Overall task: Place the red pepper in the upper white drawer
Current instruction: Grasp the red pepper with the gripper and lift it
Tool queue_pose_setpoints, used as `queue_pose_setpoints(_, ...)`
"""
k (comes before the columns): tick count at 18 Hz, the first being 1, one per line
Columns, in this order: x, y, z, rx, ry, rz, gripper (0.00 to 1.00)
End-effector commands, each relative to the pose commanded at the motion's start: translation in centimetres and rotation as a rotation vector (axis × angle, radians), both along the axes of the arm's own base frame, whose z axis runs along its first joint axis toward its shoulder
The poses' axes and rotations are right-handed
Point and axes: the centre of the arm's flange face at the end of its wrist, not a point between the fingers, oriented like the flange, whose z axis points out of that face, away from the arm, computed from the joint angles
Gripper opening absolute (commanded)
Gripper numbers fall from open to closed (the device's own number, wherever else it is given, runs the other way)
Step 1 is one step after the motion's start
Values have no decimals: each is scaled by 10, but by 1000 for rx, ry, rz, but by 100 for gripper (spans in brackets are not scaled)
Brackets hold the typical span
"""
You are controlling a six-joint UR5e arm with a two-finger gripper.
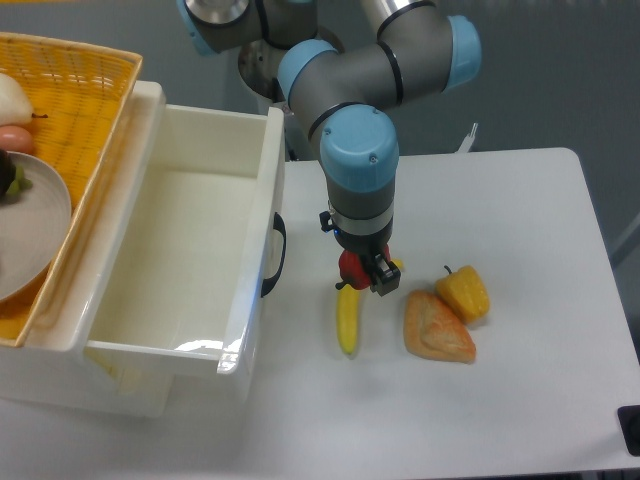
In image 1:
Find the white pear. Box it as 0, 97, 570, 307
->
0, 73, 48, 126

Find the red bell pepper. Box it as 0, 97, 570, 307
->
335, 250, 373, 291

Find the grey round plate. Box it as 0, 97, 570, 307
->
1, 153, 72, 300

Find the yellow bell pepper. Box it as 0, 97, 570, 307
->
435, 265, 491, 324

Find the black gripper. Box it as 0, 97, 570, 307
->
319, 211, 401, 296

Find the dark purple mangosteen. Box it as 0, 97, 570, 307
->
1, 150, 32, 203

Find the yellow banana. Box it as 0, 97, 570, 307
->
335, 251, 403, 356

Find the yellow woven basket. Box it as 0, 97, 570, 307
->
1, 32, 143, 348

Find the black corner device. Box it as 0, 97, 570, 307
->
617, 405, 640, 457

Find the triangular toast bread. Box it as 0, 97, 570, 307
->
403, 290, 476, 364

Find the white metal bracket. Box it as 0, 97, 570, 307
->
457, 122, 479, 154

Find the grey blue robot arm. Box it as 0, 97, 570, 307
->
177, 1, 482, 295

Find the open upper white drawer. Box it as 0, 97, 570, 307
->
87, 105, 285, 404

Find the white drawer cabinet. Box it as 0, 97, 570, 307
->
0, 80, 176, 419

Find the black drawer handle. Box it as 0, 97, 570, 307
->
261, 212, 287, 297

